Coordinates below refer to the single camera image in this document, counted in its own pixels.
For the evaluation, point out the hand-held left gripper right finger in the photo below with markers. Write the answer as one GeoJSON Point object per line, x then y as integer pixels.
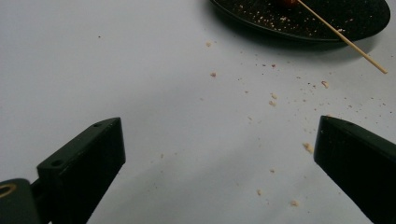
{"type": "Point", "coordinates": [361, 165]}

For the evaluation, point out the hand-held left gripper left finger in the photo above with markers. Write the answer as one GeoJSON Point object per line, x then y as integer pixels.
{"type": "Point", "coordinates": [84, 168]}

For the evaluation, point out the thin wooden skewer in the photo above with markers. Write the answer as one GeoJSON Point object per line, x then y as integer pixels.
{"type": "Point", "coordinates": [367, 56]}

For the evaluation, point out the red candied hawthorn piece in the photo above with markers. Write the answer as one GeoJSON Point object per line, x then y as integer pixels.
{"type": "Point", "coordinates": [286, 2]}

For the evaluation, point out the round black plate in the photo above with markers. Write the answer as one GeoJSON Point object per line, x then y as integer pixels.
{"type": "Point", "coordinates": [264, 12]}

